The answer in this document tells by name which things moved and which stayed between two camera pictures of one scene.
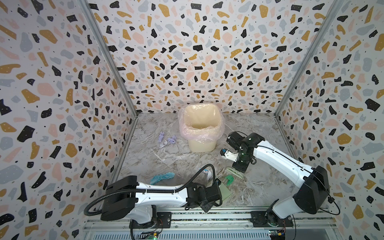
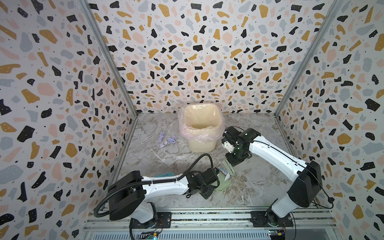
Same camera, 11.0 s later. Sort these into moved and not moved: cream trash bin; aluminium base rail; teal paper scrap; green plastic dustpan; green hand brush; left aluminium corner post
Moved: green hand brush; green plastic dustpan
Not moved: cream trash bin; left aluminium corner post; teal paper scrap; aluminium base rail
